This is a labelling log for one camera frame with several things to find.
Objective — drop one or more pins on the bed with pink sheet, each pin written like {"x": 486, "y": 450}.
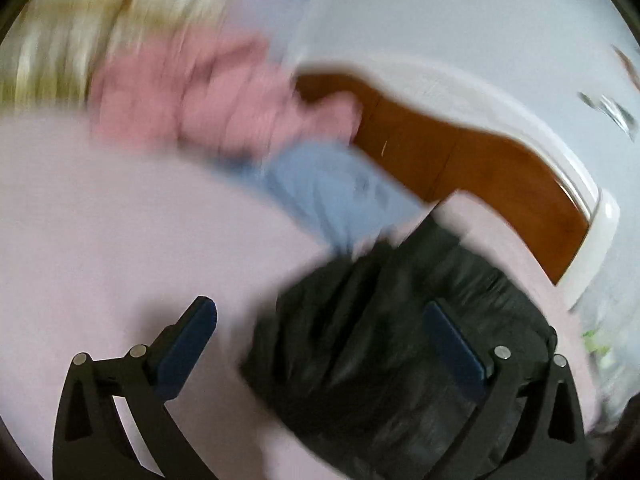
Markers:
{"x": 125, "y": 220}

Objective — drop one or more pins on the pink quilt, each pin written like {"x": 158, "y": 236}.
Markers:
{"x": 210, "y": 100}

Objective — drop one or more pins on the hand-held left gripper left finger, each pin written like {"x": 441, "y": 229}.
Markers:
{"x": 185, "y": 345}

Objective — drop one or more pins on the torn wall sticker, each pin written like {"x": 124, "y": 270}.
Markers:
{"x": 629, "y": 65}

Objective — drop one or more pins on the pink pillow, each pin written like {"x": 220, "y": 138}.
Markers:
{"x": 500, "y": 240}

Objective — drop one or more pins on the black padded jacket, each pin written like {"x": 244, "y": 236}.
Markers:
{"x": 360, "y": 360}

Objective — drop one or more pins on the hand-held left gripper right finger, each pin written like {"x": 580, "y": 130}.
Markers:
{"x": 457, "y": 350}

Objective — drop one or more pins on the white green patterned cloth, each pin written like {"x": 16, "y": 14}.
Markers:
{"x": 610, "y": 350}

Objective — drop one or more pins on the wall photo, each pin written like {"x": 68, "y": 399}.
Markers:
{"x": 612, "y": 112}

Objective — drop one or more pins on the white and wooden headboard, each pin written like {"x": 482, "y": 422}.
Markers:
{"x": 475, "y": 160}

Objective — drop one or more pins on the tree print curtain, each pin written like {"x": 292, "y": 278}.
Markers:
{"x": 75, "y": 25}

